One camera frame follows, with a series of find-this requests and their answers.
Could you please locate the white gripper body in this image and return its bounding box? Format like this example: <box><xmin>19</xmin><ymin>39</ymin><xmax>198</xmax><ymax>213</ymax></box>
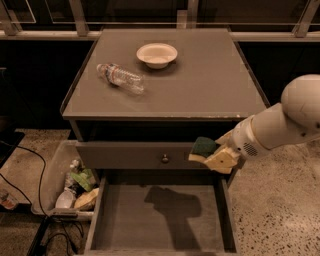
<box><xmin>231</xmin><ymin>115</ymin><xmax>270</xmax><ymax>161</ymax></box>

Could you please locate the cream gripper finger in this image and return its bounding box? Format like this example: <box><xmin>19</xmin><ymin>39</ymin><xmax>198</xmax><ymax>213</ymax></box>
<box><xmin>204</xmin><ymin>146</ymin><xmax>240</xmax><ymax>174</ymax></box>
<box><xmin>215</xmin><ymin>131</ymin><xmax>232</xmax><ymax>145</ymax></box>

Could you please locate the yellow green sponge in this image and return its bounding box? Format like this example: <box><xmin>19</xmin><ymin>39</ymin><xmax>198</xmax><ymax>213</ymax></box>
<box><xmin>188</xmin><ymin>137</ymin><xmax>217</xmax><ymax>163</ymax></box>

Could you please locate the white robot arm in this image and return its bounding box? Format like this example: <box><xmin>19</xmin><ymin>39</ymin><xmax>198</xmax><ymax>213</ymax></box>
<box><xmin>204</xmin><ymin>74</ymin><xmax>320</xmax><ymax>174</ymax></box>

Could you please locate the round brass drawer knob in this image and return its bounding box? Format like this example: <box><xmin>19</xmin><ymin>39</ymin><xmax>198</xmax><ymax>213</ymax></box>
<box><xmin>161</xmin><ymin>154</ymin><xmax>169</xmax><ymax>164</ymax></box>

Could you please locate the closed grey middle drawer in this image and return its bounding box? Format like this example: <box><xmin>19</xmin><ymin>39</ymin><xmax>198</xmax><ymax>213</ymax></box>
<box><xmin>76</xmin><ymin>141</ymin><xmax>206</xmax><ymax>170</ymax></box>

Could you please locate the grey drawer cabinet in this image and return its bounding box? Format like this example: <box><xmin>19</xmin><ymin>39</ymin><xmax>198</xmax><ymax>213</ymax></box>
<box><xmin>59</xmin><ymin>27</ymin><xmax>274</xmax><ymax>256</ymax></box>

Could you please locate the open grey bottom drawer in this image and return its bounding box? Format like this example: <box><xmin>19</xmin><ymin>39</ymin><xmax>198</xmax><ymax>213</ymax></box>
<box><xmin>84</xmin><ymin>178</ymin><xmax>241</xmax><ymax>256</ymax></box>

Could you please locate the yellow sponge in bin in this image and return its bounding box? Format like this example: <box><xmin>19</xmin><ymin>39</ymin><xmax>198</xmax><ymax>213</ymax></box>
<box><xmin>74</xmin><ymin>188</ymin><xmax>99</xmax><ymax>211</ymax></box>

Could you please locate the metal window railing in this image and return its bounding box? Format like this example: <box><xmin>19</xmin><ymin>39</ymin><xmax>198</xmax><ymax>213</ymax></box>
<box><xmin>0</xmin><ymin>0</ymin><xmax>320</xmax><ymax>42</ymax></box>

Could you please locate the clear plastic water bottle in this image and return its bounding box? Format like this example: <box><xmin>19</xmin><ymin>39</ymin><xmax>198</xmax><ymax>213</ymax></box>
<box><xmin>96</xmin><ymin>63</ymin><xmax>145</xmax><ymax>95</ymax></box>

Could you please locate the green snack bag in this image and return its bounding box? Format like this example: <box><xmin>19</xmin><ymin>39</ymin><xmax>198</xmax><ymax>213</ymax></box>
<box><xmin>71</xmin><ymin>168</ymin><xmax>96</xmax><ymax>192</ymax></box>

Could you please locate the small white bowl in bin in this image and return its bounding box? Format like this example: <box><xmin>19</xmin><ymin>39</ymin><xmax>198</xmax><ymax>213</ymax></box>
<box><xmin>55</xmin><ymin>191</ymin><xmax>76</xmax><ymax>209</ymax></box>

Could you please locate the clear plastic storage bin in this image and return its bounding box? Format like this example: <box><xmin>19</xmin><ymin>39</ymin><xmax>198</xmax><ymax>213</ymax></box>
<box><xmin>31</xmin><ymin>140</ymin><xmax>94</xmax><ymax>221</ymax></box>

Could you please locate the small can on floor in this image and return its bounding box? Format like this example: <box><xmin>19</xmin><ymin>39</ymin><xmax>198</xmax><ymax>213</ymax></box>
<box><xmin>0</xmin><ymin>189</ymin><xmax>18</xmax><ymax>210</ymax></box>

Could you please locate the black cable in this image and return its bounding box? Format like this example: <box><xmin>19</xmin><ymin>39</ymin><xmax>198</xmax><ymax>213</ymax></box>
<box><xmin>0</xmin><ymin>139</ymin><xmax>84</xmax><ymax>256</ymax></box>

